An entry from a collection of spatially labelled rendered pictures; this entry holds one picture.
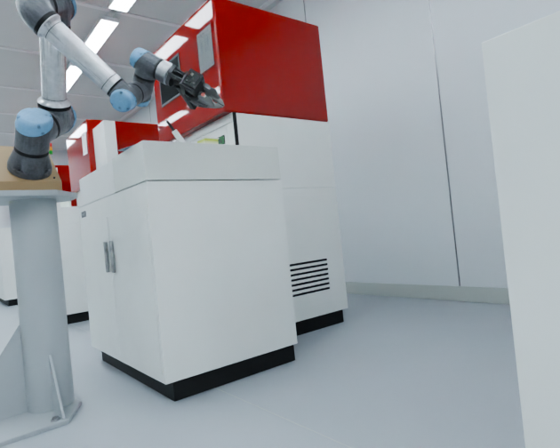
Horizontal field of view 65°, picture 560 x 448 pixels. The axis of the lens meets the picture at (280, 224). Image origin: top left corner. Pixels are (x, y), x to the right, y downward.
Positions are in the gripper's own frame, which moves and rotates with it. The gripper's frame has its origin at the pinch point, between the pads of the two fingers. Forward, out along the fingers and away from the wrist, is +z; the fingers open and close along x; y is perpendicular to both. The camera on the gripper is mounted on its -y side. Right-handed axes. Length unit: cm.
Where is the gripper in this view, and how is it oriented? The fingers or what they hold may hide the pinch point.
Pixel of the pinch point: (220, 105)
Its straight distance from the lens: 162.7
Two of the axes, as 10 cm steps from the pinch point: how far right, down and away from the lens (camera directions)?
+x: 4.8, -8.3, 2.7
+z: 8.7, 4.9, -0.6
